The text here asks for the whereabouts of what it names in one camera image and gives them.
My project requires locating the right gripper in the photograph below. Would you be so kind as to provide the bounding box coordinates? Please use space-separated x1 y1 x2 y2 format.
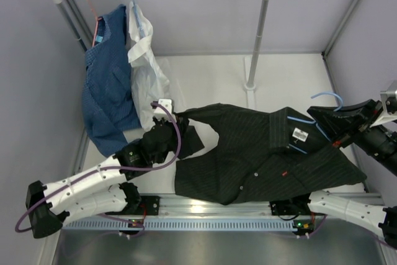
307 100 397 177

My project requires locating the blue wire hanger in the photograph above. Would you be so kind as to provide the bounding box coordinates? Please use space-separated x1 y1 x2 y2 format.
286 91 344 155

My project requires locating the black pinstriped shirt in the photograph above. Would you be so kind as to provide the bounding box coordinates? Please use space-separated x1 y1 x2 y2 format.
174 104 366 205

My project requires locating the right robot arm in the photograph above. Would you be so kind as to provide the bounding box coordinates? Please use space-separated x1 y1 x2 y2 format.
288 99 396 248

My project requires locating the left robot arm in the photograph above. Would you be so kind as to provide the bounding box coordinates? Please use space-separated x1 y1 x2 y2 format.
25 117 189 239

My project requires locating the blue checked shirt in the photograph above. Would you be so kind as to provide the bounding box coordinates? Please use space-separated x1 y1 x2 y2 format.
82 4 141 156

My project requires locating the white shirt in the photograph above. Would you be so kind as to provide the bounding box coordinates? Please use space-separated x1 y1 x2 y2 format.
128 2 182 131

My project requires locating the light blue hanger with shirt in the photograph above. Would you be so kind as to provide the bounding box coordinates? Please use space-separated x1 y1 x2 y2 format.
132 0 145 38

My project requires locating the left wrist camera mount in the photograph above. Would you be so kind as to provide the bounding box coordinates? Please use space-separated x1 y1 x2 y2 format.
151 99 176 121

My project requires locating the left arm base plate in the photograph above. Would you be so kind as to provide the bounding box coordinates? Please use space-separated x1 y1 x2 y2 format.
121 195 160 216

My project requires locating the aluminium mounting rail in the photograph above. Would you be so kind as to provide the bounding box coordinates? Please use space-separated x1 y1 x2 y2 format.
68 192 388 217

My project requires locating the slotted cable duct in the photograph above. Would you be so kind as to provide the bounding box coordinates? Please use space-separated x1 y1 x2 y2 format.
64 217 297 231

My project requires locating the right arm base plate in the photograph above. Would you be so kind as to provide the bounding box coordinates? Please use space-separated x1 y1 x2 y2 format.
269 194 316 238

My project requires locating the pink wire hanger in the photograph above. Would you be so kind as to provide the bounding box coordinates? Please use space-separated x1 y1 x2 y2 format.
86 0 101 47

